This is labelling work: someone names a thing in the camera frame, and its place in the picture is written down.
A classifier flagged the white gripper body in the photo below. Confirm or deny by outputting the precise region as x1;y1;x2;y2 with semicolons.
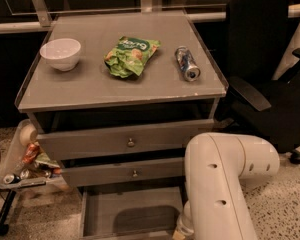
175;215;194;238

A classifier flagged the grey bottom drawer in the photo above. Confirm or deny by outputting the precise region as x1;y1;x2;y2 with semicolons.
79;187;183;240

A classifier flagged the grey drawer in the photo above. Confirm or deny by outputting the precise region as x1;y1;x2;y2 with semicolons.
38;119;214;160
62;157;184;187
79;187;183;240

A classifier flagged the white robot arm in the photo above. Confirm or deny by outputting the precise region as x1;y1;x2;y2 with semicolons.
179;0;300;240

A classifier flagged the grey middle drawer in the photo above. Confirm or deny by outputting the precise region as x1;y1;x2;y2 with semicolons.
62;157;184;187

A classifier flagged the grey top drawer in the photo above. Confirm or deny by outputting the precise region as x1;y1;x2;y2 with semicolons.
38;119;214;160

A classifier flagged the grey drawer cabinet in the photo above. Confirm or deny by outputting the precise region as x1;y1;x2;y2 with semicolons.
16;11;227;240

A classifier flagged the blue soda can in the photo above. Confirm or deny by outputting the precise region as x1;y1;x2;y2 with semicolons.
175;46;201;82

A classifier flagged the clear side bin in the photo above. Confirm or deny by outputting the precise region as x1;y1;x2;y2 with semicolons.
0;119;67;189

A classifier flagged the red soda can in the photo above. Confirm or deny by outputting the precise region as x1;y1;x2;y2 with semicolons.
22;143;40;164

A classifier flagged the green chip bag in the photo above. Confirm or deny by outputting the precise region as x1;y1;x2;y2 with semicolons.
104;36;161;78

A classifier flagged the blue can in bin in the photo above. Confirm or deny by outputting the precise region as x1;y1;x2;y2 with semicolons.
3;173;21;185

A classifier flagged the black stand leg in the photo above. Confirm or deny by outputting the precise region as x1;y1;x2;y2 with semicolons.
0;190;16;236

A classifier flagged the white bowl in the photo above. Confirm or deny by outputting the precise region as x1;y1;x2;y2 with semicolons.
40;38;82;71

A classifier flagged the black office chair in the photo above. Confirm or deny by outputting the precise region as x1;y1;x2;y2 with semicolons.
215;0;300;164

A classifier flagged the metal railing bar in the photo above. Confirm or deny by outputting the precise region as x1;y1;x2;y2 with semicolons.
0;0;300;36

